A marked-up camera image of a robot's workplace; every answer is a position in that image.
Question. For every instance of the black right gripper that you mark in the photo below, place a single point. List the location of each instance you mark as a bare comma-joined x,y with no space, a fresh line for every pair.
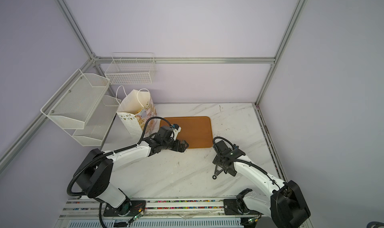
216,160

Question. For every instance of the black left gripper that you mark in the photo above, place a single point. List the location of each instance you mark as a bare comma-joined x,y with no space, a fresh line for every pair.
182,148

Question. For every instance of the cartoon animal paper gift bag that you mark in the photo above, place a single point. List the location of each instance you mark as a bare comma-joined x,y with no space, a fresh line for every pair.
134,111

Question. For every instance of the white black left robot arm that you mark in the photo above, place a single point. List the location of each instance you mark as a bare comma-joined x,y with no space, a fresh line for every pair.
93,177

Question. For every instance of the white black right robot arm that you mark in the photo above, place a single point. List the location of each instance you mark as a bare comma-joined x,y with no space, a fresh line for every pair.
277,199

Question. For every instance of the brown rectangular tray mat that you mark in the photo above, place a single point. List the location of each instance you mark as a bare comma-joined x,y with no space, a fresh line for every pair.
196,131

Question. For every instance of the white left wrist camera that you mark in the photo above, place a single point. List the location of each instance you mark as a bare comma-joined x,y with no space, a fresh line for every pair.
176,130

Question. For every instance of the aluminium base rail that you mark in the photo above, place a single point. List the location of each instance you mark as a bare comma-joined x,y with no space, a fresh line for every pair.
161,213

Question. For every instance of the white mesh wall shelf lower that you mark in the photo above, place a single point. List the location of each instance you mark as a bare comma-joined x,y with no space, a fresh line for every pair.
97,128

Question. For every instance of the white mesh wall shelf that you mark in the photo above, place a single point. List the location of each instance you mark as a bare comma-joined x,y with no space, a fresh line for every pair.
71,107
97,128

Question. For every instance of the white wire wall basket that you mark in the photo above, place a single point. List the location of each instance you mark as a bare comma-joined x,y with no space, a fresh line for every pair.
129,68

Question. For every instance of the white mesh wall shelf upper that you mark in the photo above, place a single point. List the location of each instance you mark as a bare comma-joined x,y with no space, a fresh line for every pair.
71,107

